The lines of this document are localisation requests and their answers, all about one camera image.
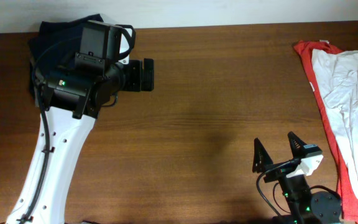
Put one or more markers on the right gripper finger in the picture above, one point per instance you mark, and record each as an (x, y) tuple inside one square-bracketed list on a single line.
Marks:
[(262, 161), (296, 145)]

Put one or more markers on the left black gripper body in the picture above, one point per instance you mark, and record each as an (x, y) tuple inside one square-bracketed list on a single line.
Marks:
[(132, 79)]

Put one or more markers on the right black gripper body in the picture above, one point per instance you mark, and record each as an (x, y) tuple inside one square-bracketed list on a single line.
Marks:
[(277, 174)]

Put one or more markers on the navy blue shorts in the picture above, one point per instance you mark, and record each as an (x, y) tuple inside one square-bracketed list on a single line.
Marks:
[(54, 50)]

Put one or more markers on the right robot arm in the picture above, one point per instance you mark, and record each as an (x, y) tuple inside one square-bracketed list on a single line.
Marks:
[(316, 204)]

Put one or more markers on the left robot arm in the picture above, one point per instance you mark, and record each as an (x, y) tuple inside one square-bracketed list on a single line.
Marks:
[(67, 117)]

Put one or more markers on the white shirt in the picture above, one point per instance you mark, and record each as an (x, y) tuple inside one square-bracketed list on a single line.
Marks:
[(337, 78)]

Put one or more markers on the red shirt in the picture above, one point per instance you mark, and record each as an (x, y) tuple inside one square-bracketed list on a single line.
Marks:
[(349, 202)]

